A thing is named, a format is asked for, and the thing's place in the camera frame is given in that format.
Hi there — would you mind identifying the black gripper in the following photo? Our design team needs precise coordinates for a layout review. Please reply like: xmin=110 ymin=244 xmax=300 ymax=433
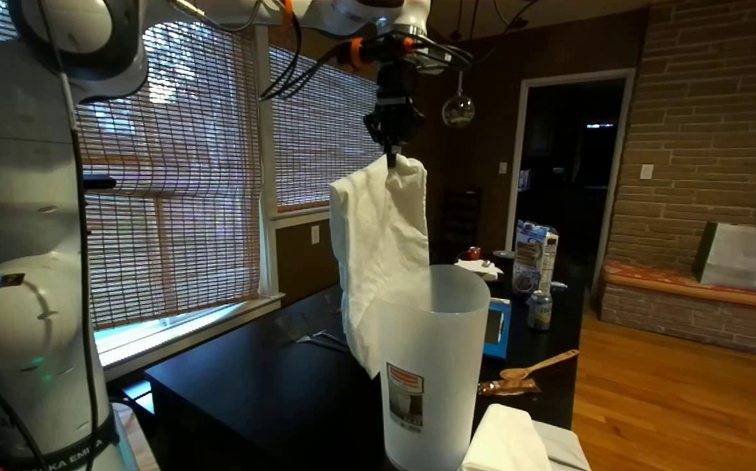
xmin=364 ymin=61 xmax=425 ymax=170

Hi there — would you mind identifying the white cloth towel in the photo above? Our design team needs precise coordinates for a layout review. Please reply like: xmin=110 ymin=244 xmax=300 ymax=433
xmin=326 ymin=151 xmax=435 ymax=379

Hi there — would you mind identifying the translucent white plastic jug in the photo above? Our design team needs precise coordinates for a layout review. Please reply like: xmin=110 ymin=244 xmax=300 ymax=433
xmin=376 ymin=261 xmax=491 ymax=471

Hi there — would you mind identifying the glass globe pendant lamp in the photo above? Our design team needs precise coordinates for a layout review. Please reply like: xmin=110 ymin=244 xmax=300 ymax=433
xmin=438 ymin=64 xmax=478 ymax=132

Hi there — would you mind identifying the black shelf unit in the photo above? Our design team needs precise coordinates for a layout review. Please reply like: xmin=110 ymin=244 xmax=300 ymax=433
xmin=432 ymin=187 xmax=483 ymax=259

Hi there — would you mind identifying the white paper stack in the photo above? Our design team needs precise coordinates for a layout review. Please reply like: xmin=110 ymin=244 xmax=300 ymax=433
xmin=452 ymin=256 xmax=504 ymax=282

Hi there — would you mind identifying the blue white product package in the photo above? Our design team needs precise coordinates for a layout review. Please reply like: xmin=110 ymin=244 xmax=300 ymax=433
xmin=509 ymin=221 xmax=559 ymax=298

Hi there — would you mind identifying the blue box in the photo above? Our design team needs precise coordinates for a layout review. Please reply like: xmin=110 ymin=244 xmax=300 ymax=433
xmin=482 ymin=295 xmax=516 ymax=361

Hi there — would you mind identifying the small white bottle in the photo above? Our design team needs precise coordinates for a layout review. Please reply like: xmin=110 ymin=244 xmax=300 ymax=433
xmin=526 ymin=287 xmax=554 ymax=332

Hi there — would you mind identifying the large bamboo window blind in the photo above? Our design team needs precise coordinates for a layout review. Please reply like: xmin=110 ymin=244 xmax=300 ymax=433
xmin=0 ymin=15 xmax=267 ymax=332

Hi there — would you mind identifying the wooden spoon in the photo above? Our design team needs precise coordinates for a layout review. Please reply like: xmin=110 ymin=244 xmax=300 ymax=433
xmin=476 ymin=349 xmax=581 ymax=401

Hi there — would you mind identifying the black wooden table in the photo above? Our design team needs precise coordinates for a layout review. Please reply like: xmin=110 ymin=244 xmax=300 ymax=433
xmin=143 ymin=277 xmax=584 ymax=471

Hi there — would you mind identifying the white folded cloth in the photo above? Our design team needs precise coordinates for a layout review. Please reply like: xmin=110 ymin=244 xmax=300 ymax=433
xmin=459 ymin=401 xmax=554 ymax=471

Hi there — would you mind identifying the brick bench with wooden seat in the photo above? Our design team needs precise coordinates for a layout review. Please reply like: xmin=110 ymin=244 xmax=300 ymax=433
xmin=597 ymin=259 xmax=756 ymax=365

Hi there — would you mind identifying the grey white flat board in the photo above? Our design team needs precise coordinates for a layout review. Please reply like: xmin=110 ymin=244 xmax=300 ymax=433
xmin=533 ymin=420 xmax=593 ymax=471

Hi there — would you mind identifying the white flat box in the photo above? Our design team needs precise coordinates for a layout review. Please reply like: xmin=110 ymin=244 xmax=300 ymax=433
xmin=699 ymin=221 xmax=756 ymax=295

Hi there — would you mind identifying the white door frame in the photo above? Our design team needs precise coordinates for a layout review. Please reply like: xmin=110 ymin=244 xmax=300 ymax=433
xmin=504 ymin=66 xmax=637 ymax=291

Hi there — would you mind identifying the black camera on stand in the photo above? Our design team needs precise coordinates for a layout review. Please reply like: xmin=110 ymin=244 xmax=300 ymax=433
xmin=83 ymin=170 xmax=119 ymax=195

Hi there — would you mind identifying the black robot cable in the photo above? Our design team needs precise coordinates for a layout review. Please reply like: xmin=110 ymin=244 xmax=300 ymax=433
xmin=34 ymin=0 xmax=380 ymax=471

